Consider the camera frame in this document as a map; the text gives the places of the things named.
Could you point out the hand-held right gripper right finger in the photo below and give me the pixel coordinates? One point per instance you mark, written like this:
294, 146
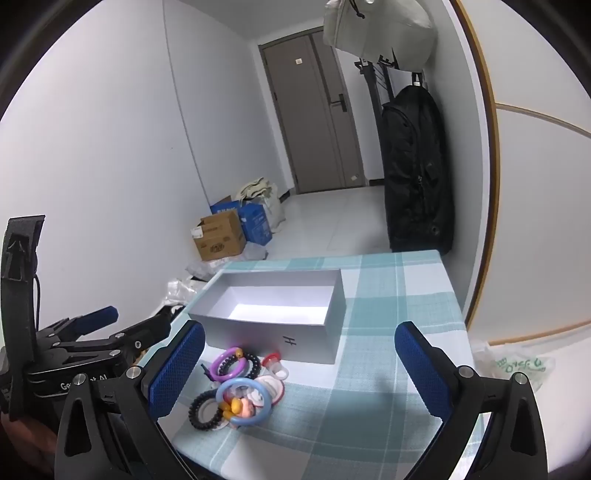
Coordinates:
422, 369

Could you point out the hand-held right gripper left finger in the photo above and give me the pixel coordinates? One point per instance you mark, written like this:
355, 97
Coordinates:
178, 369

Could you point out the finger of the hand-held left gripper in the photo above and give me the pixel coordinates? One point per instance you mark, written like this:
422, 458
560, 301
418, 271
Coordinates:
138, 337
104, 316

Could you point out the black coil tie with charm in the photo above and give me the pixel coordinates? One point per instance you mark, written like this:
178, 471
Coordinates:
196, 408

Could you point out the grey cardboard box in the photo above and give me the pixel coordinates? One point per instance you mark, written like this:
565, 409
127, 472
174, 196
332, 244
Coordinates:
258, 332

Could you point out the teal plaid tablecloth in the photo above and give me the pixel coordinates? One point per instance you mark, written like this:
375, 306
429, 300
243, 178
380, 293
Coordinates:
369, 392

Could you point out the clear plastic packaging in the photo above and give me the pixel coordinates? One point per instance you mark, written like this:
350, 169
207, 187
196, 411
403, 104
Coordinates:
182, 293
217, 267

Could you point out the green print plastic bag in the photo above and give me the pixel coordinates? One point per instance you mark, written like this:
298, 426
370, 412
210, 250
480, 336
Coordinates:
517, 364

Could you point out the brown cardboard box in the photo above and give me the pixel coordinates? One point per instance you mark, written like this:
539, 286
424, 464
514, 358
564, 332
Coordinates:
221, 235

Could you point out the blue cardboard box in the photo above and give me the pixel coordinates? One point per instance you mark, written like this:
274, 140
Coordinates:
256, 221

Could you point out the white plastic bag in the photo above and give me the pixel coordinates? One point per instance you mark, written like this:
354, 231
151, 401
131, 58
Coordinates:
277, 212

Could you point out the beige canvas bag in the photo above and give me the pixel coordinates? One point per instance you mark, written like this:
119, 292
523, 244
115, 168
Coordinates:
256, 189

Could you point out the black garment bag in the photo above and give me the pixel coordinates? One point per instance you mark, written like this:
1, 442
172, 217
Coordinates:
415, 175

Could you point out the grey door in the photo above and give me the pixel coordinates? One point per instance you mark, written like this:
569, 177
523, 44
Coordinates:
314, 115

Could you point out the white hanging bag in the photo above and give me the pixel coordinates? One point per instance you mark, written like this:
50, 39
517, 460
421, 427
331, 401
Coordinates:
369, 32

